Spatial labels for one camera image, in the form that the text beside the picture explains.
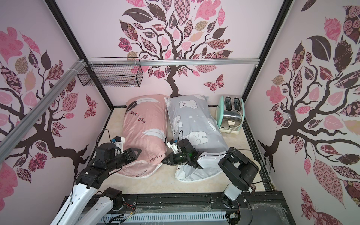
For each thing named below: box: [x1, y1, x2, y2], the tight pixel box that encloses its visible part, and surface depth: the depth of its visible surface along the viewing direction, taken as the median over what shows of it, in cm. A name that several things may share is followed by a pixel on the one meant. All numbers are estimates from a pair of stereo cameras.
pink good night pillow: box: [114, 94, 167, 179], surface depth 88 cm
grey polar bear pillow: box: [164, 94, 229, 182], surface depth 89 cm
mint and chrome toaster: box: [216, 95, 246, 135], surface depth 97 cm
